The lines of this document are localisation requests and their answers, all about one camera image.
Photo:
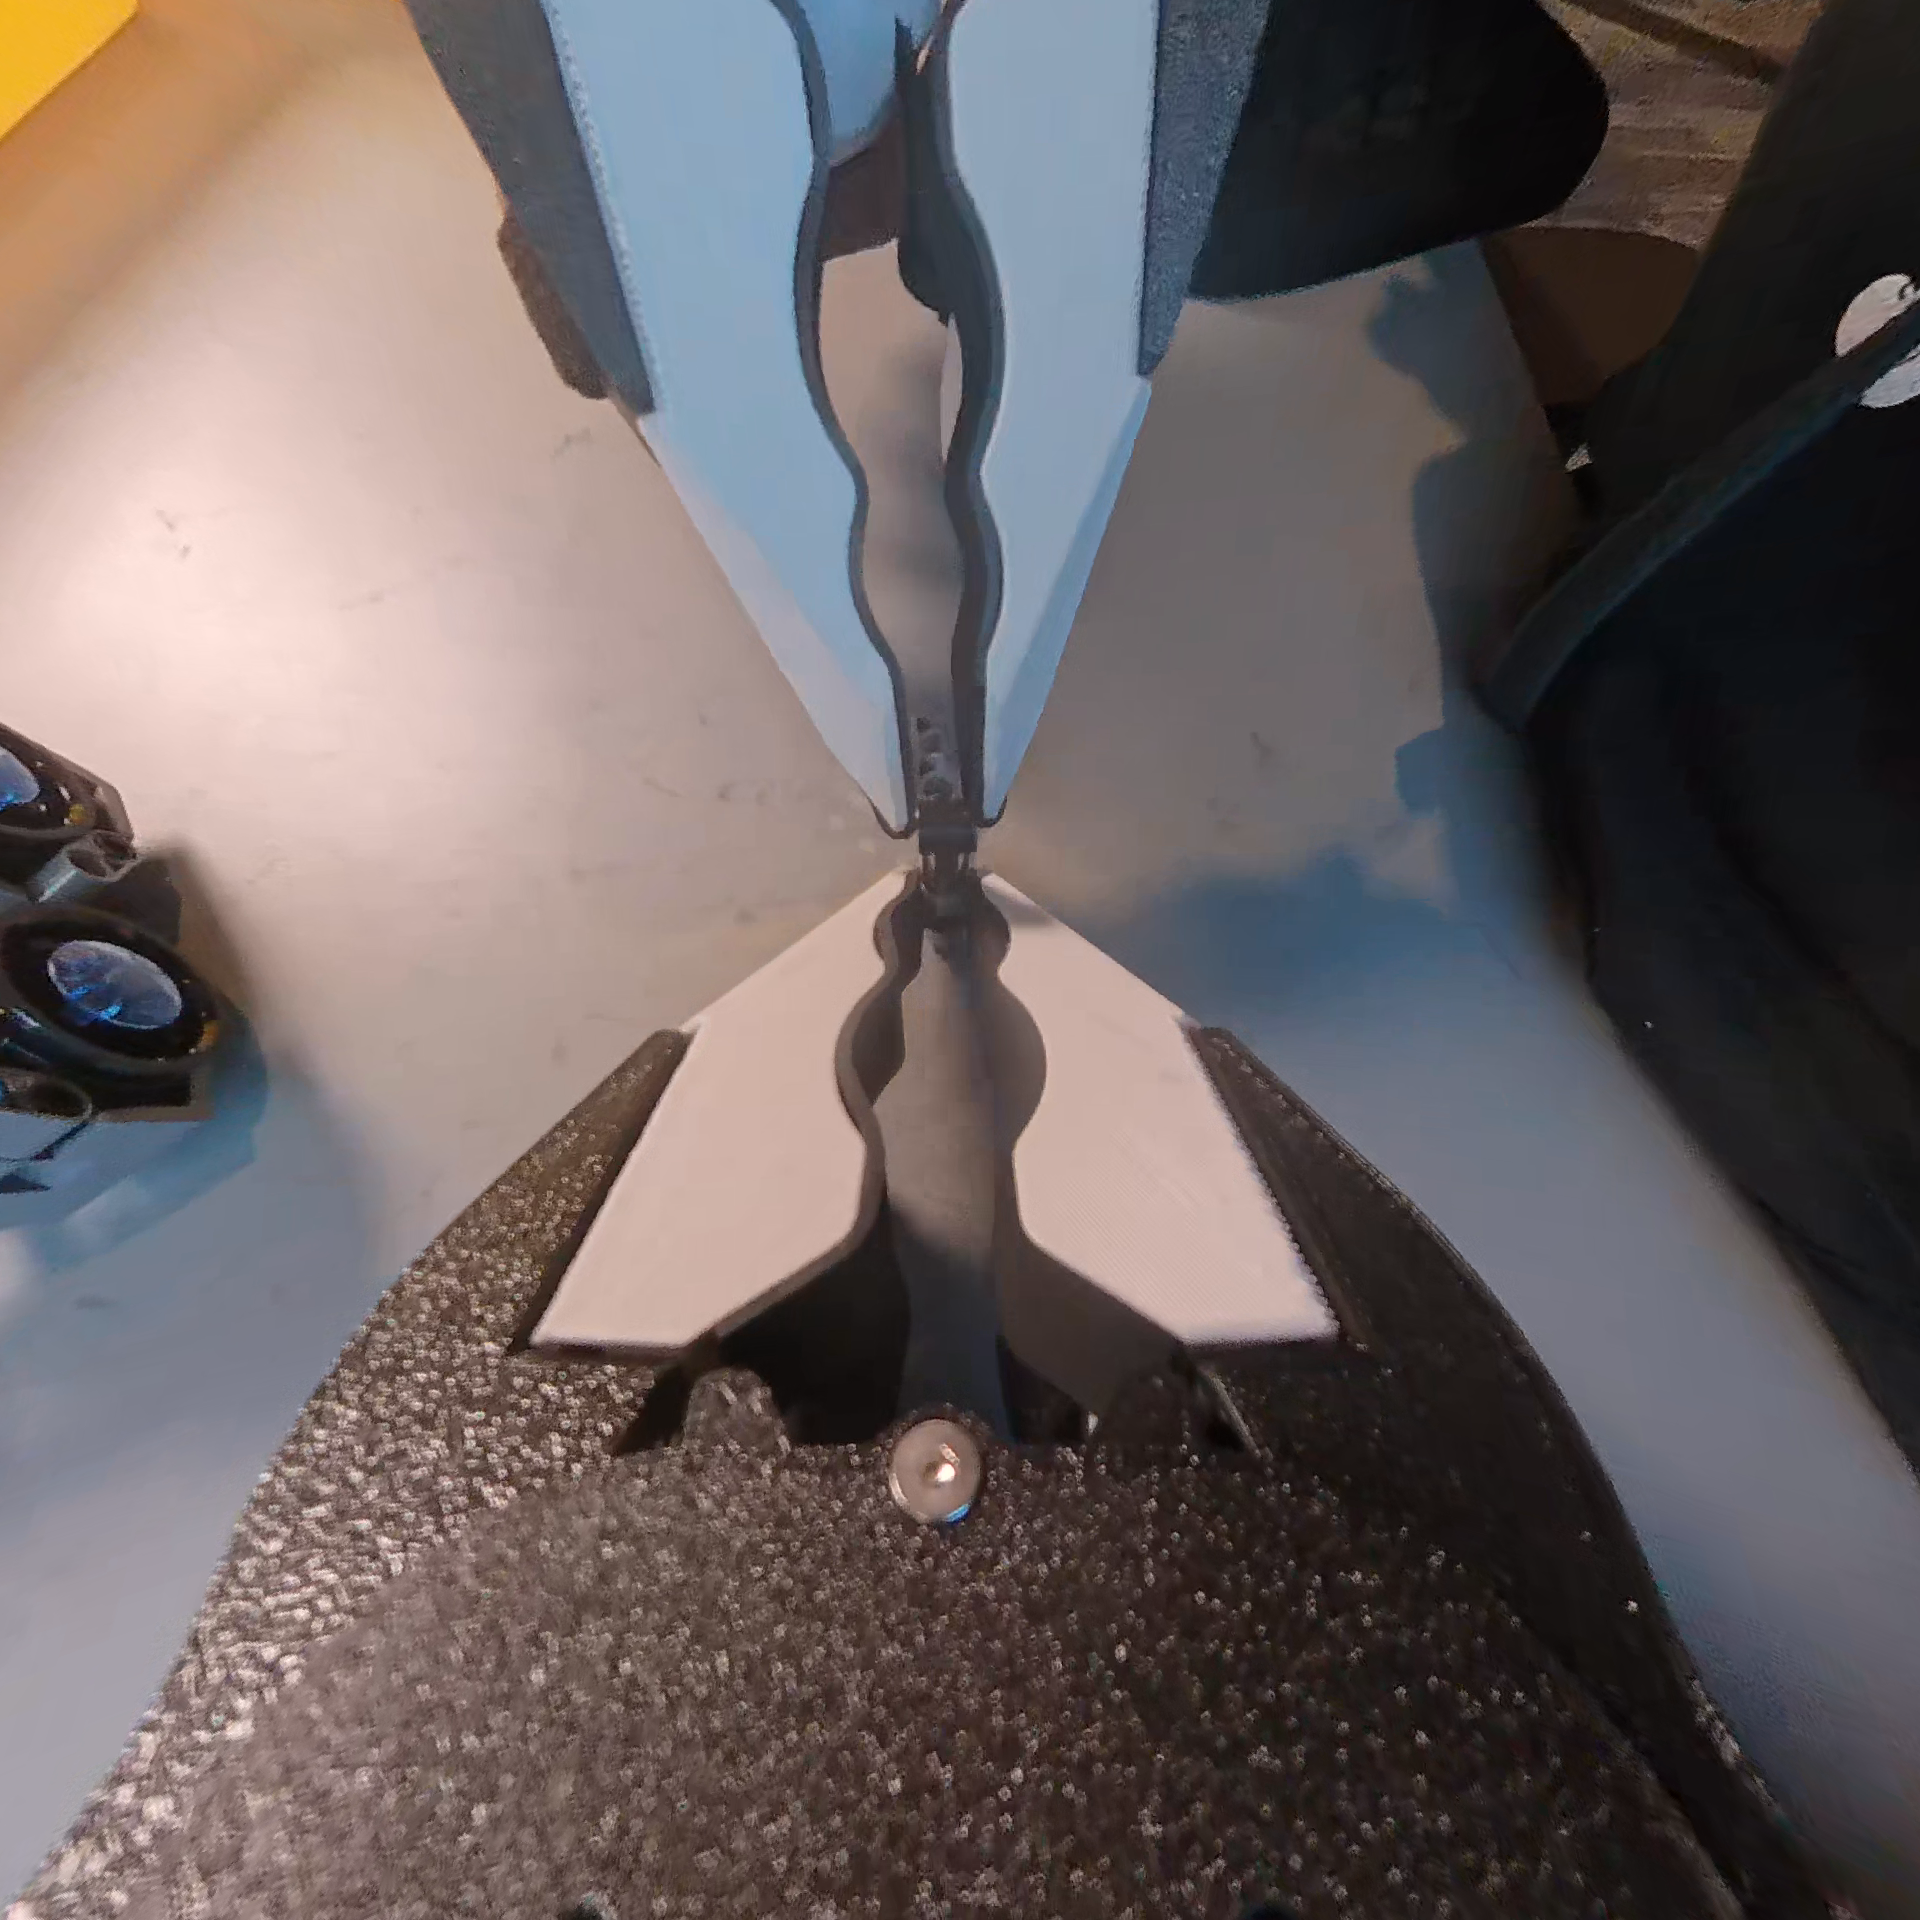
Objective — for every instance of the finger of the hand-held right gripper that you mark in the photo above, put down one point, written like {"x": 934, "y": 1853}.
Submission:
{"x": 1067, "y": 300}
{"x": 705, "y": 300}

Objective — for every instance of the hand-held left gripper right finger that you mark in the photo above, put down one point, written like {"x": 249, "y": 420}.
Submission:
{"x": 1161, "y": 1184}

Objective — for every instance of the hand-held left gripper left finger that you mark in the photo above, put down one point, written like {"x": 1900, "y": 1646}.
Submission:
{"x": 735, "y": 1184}

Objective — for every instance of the black pin connector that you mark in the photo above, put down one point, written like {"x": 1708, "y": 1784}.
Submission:
{"x": 949, "y": 885}

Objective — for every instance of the person's right forearm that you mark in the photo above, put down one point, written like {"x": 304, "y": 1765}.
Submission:
{"x": 1396, "y": 135}

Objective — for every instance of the grey desk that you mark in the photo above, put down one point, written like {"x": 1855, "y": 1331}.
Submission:
{"x": 451, "y": 600}

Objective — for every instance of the grey toy robot head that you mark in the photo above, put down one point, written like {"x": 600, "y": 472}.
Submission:
{"x": 107, "y": 975}

